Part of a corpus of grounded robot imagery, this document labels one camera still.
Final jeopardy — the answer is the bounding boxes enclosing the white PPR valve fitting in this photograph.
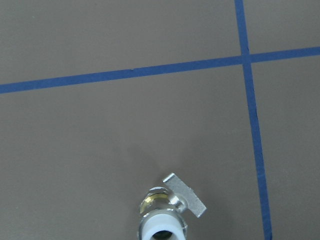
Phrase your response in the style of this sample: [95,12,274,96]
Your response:
[137,172,207,240]

